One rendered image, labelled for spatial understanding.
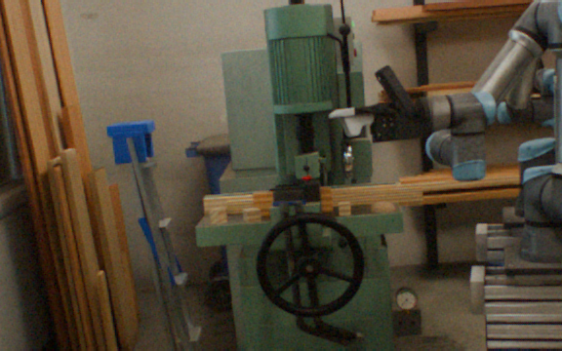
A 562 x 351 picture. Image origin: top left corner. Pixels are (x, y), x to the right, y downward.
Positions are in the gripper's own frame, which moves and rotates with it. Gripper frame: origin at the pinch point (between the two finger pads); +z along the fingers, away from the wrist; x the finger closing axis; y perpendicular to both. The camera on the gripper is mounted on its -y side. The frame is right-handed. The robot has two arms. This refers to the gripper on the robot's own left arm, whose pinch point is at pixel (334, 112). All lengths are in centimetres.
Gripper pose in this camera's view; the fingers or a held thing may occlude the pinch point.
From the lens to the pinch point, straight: 161.2
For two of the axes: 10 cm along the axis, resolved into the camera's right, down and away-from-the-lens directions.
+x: -2.0, -0.3, 9.8
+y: 1.1, 9.9, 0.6
